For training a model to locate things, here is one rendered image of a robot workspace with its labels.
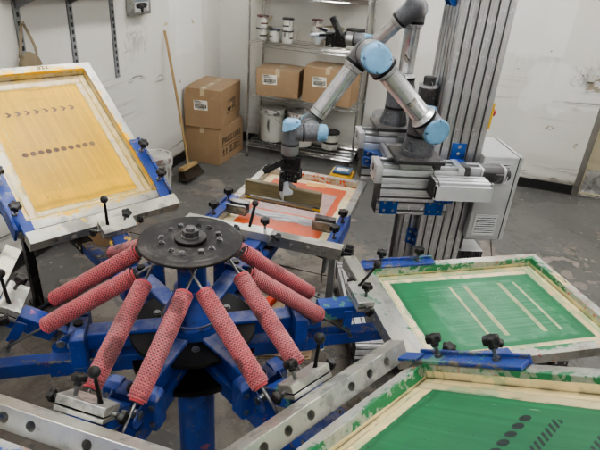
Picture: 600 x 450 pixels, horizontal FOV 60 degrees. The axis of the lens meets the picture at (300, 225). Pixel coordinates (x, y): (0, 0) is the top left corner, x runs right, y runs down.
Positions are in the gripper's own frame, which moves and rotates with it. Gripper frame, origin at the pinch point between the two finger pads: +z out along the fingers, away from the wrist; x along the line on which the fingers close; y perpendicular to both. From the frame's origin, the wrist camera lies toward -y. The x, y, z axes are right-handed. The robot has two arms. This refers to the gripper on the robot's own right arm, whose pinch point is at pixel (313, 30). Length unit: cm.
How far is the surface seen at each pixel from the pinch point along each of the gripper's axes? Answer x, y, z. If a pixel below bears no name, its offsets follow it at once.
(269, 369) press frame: -205, 37, -68
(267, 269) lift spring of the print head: -175, 28, -53
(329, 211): -87, 61, -44
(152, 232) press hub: -192, 11, -24
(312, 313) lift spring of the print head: -180, 37, -71
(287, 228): -113, 57, -33
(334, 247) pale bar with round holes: -133, 46, -62
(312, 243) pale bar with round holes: -134, 46, -53
